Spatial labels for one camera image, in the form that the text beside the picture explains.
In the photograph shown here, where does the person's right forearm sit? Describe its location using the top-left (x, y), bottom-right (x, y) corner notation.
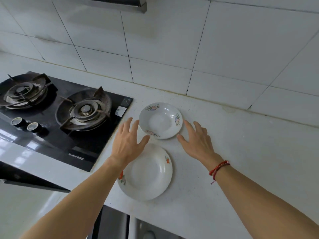
top-left (208, 157), bottom-right (319, 239)

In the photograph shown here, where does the white stone countertop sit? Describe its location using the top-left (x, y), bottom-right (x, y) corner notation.
top-left (0, 51), bottom-right (319, 239)

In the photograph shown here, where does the large orange flower plate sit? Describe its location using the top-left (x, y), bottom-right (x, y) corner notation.
top-left (117, 143), bottom-right (173, 202)

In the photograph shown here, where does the grey kitchen cabinet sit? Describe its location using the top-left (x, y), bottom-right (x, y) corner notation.
top-left (0, 160), bottom-right (186, 239)

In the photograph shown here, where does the grey cabinet door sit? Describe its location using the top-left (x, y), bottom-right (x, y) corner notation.
top-left (87, 206), bottom-right (130, 239)

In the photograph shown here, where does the person's right hand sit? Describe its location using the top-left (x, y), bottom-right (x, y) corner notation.
top-left (176, 120), bottom-right (224, 170)

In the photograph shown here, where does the grey built-in appliance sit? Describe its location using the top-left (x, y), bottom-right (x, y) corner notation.
top-left (0, 160), bottom-right (71, 193)

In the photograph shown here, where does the person's left forearm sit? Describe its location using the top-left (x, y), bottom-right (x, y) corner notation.
top-left (21, 156), bottom-right (127, 239)

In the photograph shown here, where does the steel range hood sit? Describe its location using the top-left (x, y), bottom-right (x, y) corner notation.
top-left (69, 0), bottom-right (148, 14)

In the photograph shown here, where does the black glass gas stove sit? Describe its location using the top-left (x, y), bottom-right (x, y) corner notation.
top-left (0, 71), bottom-right (134, 173)

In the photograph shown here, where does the person's left hand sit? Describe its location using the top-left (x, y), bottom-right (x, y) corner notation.
top-left (110, 117), bottom-right (151, 170)

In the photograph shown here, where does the red string bracelet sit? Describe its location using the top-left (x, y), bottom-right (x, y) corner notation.
top-left (209, 160), bottom-right (231, 185)

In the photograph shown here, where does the small pink flower plate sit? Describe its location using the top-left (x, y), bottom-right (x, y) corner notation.
top-left (138, 102), bottom-right (183, 140)

